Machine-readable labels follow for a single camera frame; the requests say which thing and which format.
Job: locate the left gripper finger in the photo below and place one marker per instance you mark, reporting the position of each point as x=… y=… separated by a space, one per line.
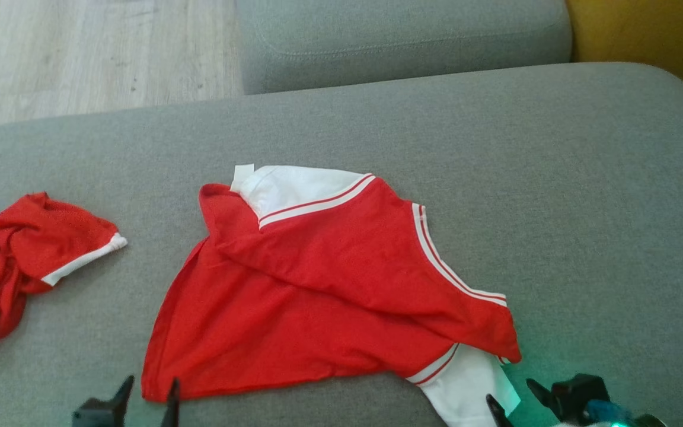
x=172 y=409
x=124 y=394

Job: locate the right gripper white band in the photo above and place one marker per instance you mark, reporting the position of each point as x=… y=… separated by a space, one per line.
x=650 y=422

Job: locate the red shorts white side stripe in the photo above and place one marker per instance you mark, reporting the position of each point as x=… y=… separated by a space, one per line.
x=27 y=249

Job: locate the red jersey shirt white sleeves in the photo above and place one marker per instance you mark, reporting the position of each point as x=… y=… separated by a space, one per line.
x=329 y=279

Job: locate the grey fabric sofa seat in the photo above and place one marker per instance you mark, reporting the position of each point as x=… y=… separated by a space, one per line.
x=614 y=207

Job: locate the grey sofa cushion with seam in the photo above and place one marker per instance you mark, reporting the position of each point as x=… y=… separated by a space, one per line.
x=407 y=41

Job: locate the mustard yellow furniture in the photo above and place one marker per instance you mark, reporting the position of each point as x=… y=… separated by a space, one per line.
x=650 y=35

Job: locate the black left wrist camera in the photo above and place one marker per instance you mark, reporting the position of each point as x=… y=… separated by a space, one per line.
x=95 y=415

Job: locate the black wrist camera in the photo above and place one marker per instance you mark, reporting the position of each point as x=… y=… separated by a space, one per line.
x=95 y=415
x=578 y=391

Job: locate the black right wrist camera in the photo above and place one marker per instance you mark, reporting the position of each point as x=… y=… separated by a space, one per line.
x=578 y=391

